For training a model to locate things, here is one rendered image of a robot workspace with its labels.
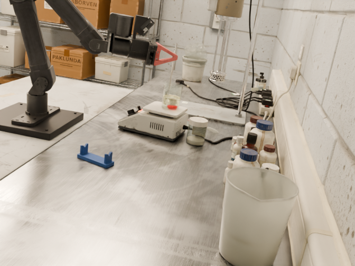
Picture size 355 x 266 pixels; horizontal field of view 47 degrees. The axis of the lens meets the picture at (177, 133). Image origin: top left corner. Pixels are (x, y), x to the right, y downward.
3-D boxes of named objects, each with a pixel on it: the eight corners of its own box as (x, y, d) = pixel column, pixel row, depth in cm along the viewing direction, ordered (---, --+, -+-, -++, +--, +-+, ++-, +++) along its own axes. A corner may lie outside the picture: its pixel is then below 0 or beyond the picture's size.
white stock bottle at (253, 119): (254, 154, 128) (261, 121, 125) (237, 148, 132) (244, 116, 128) (262, 150, 133) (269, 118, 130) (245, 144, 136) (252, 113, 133)
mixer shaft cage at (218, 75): (207, 80, 161) (218, 15, 153) (209, 77, 167) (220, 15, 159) (224, 83, 160) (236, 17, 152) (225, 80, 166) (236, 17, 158)
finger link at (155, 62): (177, 45, 133) (149, 39, 131) (180, 48, 126) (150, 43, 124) (173, 65, 135) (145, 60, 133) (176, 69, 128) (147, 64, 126)
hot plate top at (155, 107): (141, 110, 130) (141, 107, 129) (155, 103, 141) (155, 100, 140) (176, 118, 126) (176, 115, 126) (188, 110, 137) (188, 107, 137)
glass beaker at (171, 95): (158, 108, 132) (161, 83, 129) (163, 104, 138) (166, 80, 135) (178, 113, 131) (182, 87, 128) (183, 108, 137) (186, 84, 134)
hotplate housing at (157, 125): (116, 129, 134) (118, 105, 131) (133, 119, 146) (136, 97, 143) (179, 144, 128) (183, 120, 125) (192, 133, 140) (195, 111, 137)
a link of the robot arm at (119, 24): (133, 16, 128) (94, 8, 125) (134, 17, 120) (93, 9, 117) (127, 52, 131) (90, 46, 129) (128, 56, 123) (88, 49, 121)
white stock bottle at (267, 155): (252, 171, 115) (258, 142, 112) (268, 171, 116) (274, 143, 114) (259, 178, 111) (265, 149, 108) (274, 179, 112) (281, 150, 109)
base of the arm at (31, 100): (61, 87, 135) (41, 84, 136) (32, 100, 117) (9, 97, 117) (61, 110, 138) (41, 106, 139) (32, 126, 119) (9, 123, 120)
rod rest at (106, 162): (76, 157, 108) (76, 144, 107) (84, 154, 111) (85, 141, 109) (106, 169, 103) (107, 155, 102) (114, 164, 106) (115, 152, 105)
